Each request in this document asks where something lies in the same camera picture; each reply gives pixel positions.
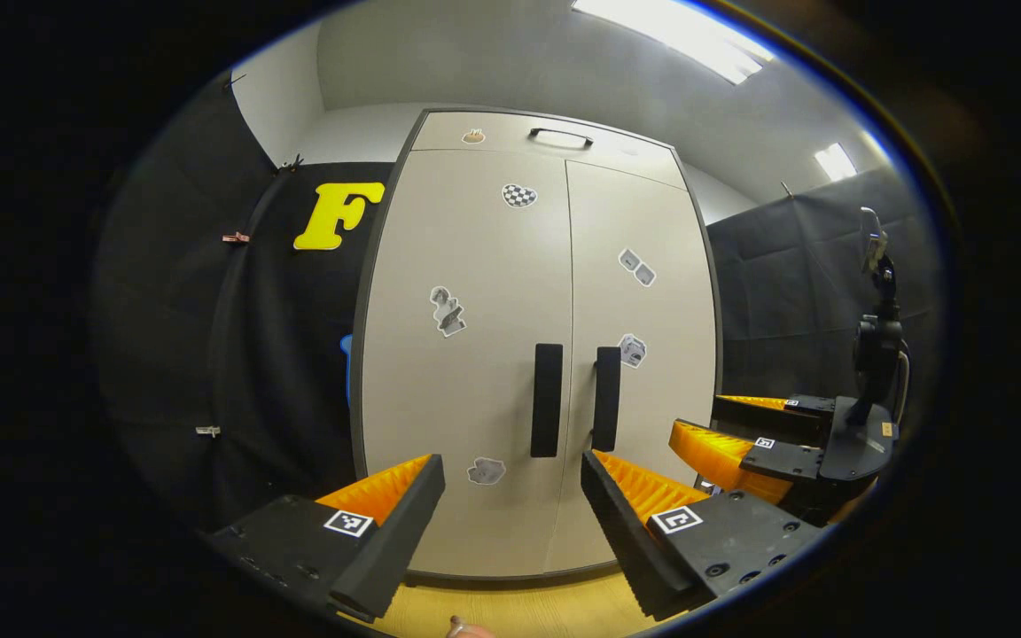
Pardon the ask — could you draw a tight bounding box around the grey white cabinet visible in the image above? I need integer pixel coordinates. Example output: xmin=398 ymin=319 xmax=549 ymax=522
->
xmin=351 ymin=106 xmax=724 ymax=587

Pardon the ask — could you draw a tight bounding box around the white cabinet drawer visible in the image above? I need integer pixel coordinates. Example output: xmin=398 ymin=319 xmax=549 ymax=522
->
xmin=410 ymin=111 xmax=689 ymax=190

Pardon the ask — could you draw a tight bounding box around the white cabinet door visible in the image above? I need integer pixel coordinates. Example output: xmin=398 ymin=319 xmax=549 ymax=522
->
xmin=360 ymin=149 xmax=575 ymax=577
xmin=546 ymin=159 xmax=717 ymax=572

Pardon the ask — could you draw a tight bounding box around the black backdrop cloth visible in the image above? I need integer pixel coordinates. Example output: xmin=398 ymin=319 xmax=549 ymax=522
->
xmin=705 ymin=168 xmax=946 ymax=444
xmin=94 ymin=75 xmax=396 ymax=533

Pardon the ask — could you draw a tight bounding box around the long ceiling light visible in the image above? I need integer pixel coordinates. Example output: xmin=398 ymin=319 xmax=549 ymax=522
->
xmin=571 ymin=0 xmax=777 ymax=87

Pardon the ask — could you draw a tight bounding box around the black drawer handle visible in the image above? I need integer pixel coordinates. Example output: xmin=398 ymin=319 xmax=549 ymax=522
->
xmin=528 ymin=128 xmax=595 ymax=149

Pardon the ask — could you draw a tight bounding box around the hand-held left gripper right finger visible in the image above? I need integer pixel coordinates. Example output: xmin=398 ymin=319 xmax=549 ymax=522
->
xmin=580 ymin=449 xmax=830 ymax=621

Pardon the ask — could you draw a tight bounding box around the small ceiling light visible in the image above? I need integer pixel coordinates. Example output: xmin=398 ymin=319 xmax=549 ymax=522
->
xmin=814 ymin=142 xmax=859 ymax=183

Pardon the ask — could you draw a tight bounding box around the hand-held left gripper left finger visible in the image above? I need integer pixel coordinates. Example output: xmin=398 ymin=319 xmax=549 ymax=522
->
xmin=209 ymin=454 xmax=446 ymax=621

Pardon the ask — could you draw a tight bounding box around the black door handle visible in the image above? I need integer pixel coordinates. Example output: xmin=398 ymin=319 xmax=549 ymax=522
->
xmin=591 ymin=346 xmax=622 ymax=453
xmin=530 ymin=343 xmax=565 ymax=459

